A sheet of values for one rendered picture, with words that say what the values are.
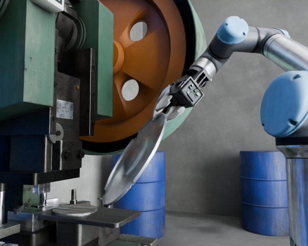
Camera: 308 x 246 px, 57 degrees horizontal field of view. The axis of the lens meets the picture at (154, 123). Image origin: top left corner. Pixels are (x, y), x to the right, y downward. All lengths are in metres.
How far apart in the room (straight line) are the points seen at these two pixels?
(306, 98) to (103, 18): 0.73
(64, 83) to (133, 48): 0.43
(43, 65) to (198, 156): 3.48
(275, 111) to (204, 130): 3.54
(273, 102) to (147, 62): 0.71
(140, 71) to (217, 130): 2.94
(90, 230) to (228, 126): 3.34
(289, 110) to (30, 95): 0.54
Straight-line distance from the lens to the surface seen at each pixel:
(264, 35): 0.91
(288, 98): 0.52
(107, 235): 0.98
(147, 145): 0.74
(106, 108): 0.97
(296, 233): 0.56
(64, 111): 0.86
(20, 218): 0.88
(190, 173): 4.12
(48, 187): 0.92
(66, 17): 0.94
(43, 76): 0.75
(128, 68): 1.20
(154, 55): 1.17
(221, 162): 4.02
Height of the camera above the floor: 0.97
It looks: 4 degrees up
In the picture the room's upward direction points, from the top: straight up
